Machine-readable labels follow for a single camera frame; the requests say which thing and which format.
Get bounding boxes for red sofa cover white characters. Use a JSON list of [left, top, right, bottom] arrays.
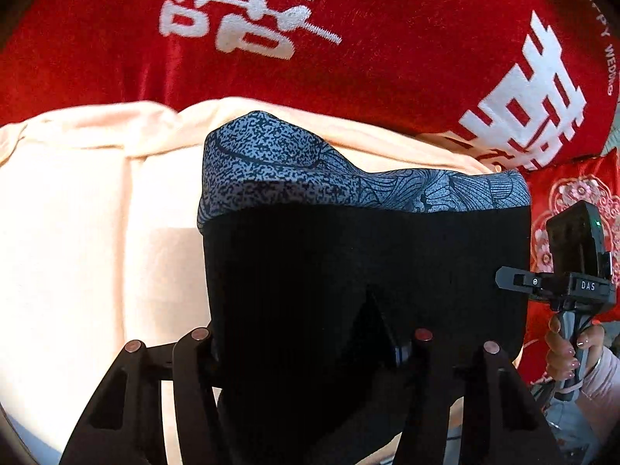
[[1, 0, 619, 170]]

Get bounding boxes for cream seat cushion cover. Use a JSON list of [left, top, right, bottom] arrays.
[[1, 98, 500, 464]]

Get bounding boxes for person's right hand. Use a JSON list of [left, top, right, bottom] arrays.
[[545, 316, 605, 381]]

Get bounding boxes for red embroidered throw pillow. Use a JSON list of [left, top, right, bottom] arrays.
[[515, 149, 620, 389]]

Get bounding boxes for pink right sleeve forearm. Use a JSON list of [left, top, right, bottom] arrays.
[[577, 348, 620, 444]]

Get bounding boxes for black pants with blue trim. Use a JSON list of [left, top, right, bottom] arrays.
[[198, 111, 531, 464]]

